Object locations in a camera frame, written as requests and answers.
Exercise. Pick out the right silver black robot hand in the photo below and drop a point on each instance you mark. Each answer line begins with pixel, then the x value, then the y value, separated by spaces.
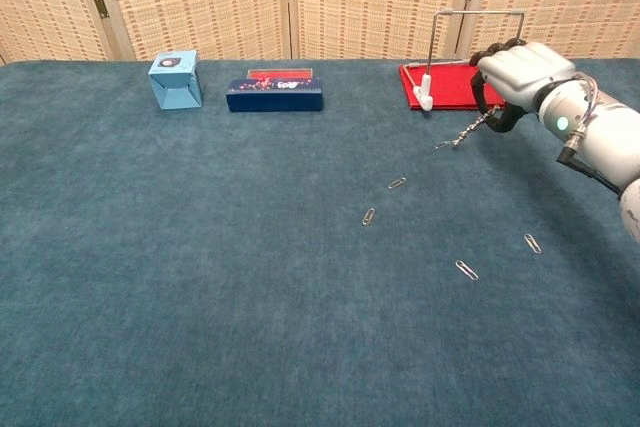
pixel 520 74

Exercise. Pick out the red lined open box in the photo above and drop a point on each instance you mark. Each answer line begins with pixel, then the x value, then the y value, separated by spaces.
pixel 280 73

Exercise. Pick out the dark blue printed box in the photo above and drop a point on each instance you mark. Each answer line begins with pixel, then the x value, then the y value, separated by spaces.
pixel 275 97

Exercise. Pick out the teal felt table cloth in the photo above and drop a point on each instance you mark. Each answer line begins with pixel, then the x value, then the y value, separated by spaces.
pixel 250 272

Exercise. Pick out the red felt mat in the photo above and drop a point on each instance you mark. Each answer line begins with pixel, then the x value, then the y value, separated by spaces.
pixel 450 87

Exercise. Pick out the light blue cardboard box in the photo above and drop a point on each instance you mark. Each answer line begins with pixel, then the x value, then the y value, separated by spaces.
pixel 172 82

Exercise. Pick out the paperclip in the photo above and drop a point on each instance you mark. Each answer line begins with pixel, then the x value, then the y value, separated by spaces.
pixel 532 243
pixel 466 270
pixel 443 145
pixel 397 183
pixel 369 216

